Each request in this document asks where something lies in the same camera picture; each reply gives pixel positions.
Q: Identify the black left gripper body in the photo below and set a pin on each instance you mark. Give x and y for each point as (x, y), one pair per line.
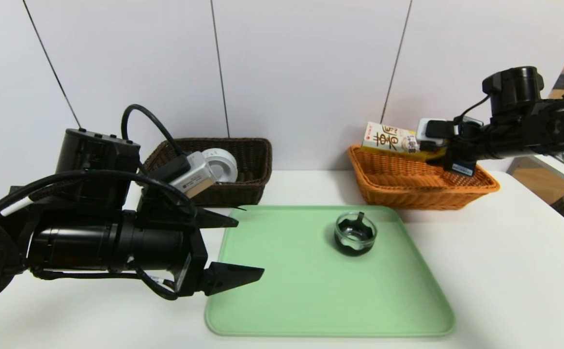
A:
(194, 257)

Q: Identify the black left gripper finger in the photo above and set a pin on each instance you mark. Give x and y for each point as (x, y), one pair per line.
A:
(233, 278)
(216, 219)

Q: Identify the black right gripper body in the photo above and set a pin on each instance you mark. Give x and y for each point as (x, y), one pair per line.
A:
(459, 165)

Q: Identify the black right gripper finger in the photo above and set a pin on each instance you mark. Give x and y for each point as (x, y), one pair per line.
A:
(430, 146)

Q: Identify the yellow potato chips box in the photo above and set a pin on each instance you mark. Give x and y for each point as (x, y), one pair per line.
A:
(388, 138)

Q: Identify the clear tape roll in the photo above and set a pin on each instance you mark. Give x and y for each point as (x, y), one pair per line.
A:
(224, 167)

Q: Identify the small glass jar black base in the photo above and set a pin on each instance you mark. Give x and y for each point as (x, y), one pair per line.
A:
(355, 232)

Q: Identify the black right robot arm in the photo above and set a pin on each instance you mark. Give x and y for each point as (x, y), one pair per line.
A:
(543, 126)

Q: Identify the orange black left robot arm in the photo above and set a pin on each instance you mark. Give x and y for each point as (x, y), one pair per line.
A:
(93, 160)

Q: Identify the dark brown wicker basket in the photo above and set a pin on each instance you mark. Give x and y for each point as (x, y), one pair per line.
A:
(248, 186)

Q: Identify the orange wicker basket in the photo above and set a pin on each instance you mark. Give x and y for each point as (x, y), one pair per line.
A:
(408, 191)

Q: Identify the light green plastic tray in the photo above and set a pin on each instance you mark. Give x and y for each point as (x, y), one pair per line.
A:
(287, 291)

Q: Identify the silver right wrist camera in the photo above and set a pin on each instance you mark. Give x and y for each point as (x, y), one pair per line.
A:
(430, 127)

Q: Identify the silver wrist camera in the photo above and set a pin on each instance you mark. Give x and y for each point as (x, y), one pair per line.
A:
(195, 177)
(430, 127)

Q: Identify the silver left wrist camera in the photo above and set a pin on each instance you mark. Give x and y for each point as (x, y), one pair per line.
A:
(195, 177)

